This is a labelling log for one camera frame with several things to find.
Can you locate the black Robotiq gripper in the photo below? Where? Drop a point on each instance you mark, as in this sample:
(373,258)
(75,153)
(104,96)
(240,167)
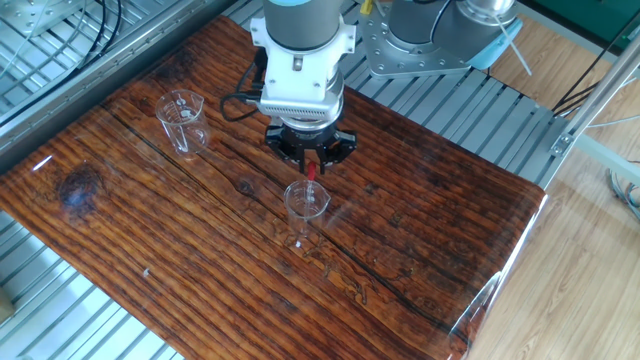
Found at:
(310,140)

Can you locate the glass dropper with red bulb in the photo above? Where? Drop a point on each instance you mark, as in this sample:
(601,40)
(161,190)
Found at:
(311,171)

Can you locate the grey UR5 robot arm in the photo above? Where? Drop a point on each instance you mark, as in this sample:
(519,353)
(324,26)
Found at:
(300,25)

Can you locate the lower glass conical flask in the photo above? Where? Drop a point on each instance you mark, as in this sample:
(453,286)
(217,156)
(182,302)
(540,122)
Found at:
(306,210)

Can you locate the glass conical flask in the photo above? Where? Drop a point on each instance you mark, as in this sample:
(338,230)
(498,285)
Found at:
(182,125)
(306,210)

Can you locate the glossy wood-grain table mat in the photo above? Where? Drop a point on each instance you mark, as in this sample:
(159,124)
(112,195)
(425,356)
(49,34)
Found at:
(350,250)

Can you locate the upper glass conical flask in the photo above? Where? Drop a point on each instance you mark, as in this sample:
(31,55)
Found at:
(182,125)

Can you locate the small yellow tag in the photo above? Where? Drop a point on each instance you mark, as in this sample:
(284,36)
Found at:
(366,6)

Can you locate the white zip tie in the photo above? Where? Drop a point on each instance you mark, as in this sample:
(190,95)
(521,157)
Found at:
(515,47)

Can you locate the perforated metal plate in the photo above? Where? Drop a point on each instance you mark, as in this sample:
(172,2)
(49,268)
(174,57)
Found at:
(30,12)

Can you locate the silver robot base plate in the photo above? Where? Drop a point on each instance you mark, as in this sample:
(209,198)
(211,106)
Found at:
(400,60)

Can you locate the aluminium frame post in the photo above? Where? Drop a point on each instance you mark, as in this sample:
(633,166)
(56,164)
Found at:
(595,95)

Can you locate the grey horizontal frame bar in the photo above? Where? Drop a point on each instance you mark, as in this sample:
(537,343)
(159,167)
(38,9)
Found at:
(610,157)

